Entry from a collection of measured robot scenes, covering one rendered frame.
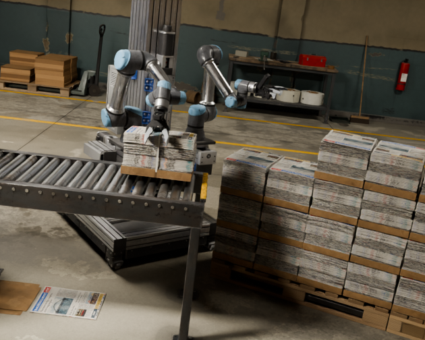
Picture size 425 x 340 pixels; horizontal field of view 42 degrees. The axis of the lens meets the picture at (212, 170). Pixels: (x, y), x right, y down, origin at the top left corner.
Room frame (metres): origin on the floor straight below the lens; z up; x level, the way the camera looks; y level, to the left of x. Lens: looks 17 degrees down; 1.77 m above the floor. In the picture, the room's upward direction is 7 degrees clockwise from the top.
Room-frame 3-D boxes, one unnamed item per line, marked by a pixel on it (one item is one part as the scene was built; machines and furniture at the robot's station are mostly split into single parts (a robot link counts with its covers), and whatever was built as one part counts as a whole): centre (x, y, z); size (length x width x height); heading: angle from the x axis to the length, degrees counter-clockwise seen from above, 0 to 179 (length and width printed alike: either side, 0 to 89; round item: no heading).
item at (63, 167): (2.77, 0.83, 0.77); 0.47 x 0.05 x 0.05; 1
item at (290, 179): (3.27, -0.67, 0.42); 1.17 x 0.39 x 0.83; 69
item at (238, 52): (9.46, -0.95, 0.96); 1.69 x 0.57 x 0.12; 91
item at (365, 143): (3.21, -0.80, 1.06); 0.37 x 0.29 x 0.01; 160
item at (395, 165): (3.12, -1.07, 0.95); 0.38 x 0.29 x 0.23; 158
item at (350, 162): (3.22, -0.80, 0.95); 0.38 x 0.29 x 0.23; 160
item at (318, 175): (3.22, -0.80, 0.86); 0.38 x 0.29 x 0.04; 160
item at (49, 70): (9.11, 3.05, 0.28); 1.20 x 0.83 x 0.57; 91
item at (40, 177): (2.77, 0.89, 0.77); 0.47 x 0.05 x 0.05; 1
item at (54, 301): (2.78, 0.73, 0.00); 0.37 x 0.28 x 0.01; 91
